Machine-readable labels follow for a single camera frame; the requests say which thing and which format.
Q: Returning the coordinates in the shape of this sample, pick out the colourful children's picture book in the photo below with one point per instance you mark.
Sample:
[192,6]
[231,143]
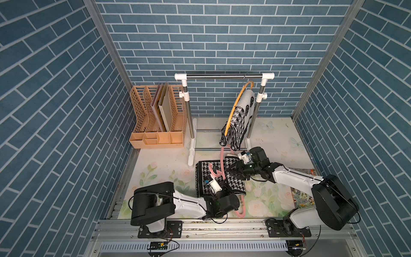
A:
[301,199]

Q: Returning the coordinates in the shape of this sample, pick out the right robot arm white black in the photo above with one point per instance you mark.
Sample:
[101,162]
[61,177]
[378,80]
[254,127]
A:
[333,205]

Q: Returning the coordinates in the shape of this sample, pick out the white and steel clothes rack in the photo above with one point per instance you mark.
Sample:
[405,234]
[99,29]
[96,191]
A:
[220,104]

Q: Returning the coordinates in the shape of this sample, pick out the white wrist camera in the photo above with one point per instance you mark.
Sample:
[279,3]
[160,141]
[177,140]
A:
[246,157]
[212,184]

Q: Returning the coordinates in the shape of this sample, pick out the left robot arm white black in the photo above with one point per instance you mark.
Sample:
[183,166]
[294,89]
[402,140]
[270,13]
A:
[152,205]

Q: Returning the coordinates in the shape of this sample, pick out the peach plastic desk organizer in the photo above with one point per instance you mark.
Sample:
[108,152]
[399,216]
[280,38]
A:
[145,134]

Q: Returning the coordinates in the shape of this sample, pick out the pink plastic hanger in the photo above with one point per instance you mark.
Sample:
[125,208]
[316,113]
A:
[237,186]

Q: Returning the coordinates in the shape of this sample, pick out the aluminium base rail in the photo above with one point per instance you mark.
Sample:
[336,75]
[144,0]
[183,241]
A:
[233,236]

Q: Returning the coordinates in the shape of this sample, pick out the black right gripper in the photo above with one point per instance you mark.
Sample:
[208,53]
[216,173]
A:
[237,169]

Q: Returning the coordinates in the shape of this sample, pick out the smiley face knit scarf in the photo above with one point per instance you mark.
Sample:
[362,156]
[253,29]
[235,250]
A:
[240,122]

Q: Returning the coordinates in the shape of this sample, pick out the floral table mat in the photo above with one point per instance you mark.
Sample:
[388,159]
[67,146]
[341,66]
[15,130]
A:
[278,137]

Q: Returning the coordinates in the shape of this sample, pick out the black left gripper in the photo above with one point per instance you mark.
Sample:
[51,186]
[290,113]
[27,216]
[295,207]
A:
[227,191]

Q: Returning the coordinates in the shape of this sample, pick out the beige book in organizer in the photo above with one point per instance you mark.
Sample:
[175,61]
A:
[164,105]

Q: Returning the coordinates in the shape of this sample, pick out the houndstooth black white scarf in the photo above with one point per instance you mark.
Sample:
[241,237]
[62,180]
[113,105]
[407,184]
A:
[202,172]

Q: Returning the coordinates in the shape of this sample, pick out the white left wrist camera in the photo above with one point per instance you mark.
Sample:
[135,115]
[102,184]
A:
[212,184]

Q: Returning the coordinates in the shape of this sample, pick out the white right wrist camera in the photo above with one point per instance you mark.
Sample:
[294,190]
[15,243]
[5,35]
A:
[246,157]

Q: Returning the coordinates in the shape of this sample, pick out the green circuit board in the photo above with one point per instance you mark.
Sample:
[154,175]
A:
[158,246]

